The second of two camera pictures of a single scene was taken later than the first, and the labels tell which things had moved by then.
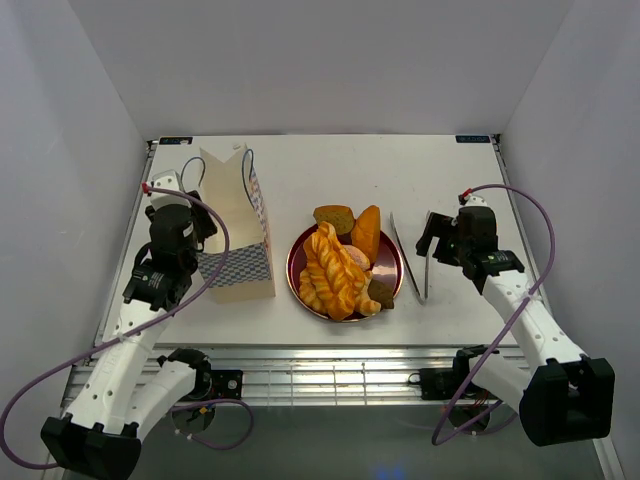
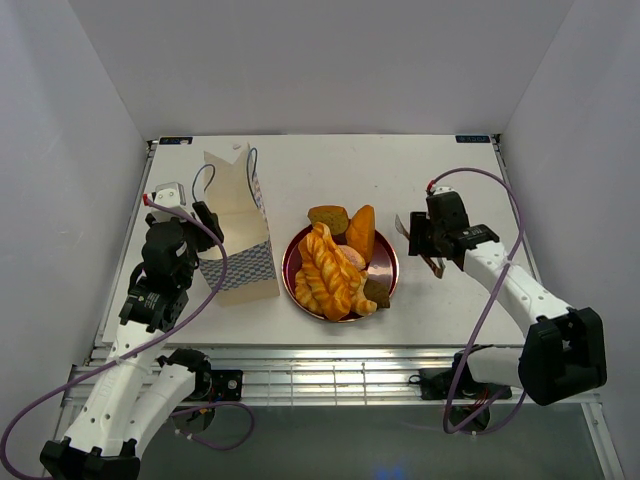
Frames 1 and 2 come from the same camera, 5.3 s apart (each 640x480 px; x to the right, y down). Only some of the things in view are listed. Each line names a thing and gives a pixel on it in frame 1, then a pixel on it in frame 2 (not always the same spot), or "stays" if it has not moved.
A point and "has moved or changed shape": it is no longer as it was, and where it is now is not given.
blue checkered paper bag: (234, 189) stays
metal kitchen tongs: (404, 257) to (437, 271)
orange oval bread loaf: (365, 232) has moved or changed shape
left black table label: (175, 140) stays
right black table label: (472, 138) stays
